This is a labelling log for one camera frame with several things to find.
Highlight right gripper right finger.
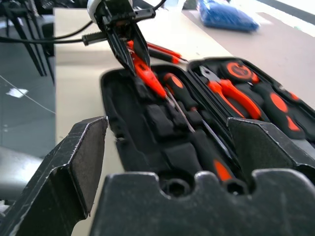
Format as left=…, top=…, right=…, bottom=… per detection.
left=226, top=117, right=315, bottom=184

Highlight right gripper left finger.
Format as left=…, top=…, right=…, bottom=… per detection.
left=0, top=116, right=109, bottom=236

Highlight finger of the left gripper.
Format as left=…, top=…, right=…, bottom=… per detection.
left=127, top=21, right=152, bottom=67
left=107, top=26, right=136, bottom=76

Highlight orange handled needle-nose pliers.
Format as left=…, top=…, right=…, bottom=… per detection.
left=126, top=40, right=168, bottom=99

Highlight black tool case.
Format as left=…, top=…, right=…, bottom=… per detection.
left=99, top=57, right=315, bottom=195

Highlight slim red black screwdriver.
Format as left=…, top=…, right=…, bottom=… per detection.
left=146, top=42, right=183, bottom=59
left=147, top=48, right=189, bottom=65

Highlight black orange screwdriver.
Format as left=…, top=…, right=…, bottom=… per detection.
left=163, top=72, right=233, bottom=154
left=166, top=89, right=238, bottom=184

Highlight black orange tape measure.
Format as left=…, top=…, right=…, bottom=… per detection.
left=220, top=61, right=259, bottom=85

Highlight black chair legs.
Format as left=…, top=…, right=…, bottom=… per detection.
left=0, top=0, right=55, bottom=86

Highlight blue plastic bag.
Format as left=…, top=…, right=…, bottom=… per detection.
left=197, top=0, right=261, bottom=33

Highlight white paper scrap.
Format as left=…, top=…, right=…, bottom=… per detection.
left=5, top=88, right=29, bottom=98

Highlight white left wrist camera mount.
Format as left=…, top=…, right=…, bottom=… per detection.
left=87, top=0, right=102, bottom=23

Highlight orange handled combination pliers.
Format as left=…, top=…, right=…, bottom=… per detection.
left=199, top=65, right=262, bottom=120

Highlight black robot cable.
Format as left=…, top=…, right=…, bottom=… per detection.
left=0, top=20, right=95, bottom=44

